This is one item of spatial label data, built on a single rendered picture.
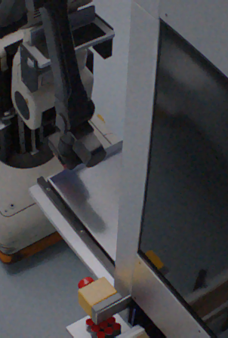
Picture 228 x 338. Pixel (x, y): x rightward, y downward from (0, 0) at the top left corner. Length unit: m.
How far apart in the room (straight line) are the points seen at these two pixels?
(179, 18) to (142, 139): 0.31
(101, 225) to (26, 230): 0.80
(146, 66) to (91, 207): 0.88
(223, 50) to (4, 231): 1.81
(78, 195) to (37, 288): 0.92
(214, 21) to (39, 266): 2.06
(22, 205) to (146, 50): 1.65
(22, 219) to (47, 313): 0.38
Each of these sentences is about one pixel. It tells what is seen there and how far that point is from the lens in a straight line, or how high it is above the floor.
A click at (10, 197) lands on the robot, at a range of 2.69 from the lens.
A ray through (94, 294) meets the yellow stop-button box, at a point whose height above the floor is 1.03.
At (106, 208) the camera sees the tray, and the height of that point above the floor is 0.88.
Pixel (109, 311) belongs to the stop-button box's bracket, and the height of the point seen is 1.00.
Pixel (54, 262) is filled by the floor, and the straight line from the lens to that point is 2.85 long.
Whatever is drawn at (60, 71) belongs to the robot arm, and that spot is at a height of 1.30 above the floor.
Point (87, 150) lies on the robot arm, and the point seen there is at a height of 1.11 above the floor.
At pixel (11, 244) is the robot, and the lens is 2.67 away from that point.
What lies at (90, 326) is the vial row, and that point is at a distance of 1.70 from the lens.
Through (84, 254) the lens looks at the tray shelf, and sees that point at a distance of 1.84.
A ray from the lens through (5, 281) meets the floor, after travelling 2.82.
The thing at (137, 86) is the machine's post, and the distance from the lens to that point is 1.14.
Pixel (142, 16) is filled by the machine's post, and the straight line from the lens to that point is 1.04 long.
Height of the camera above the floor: 2.45
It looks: 52 degrees down
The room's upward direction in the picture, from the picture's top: 3 degrees clockwise
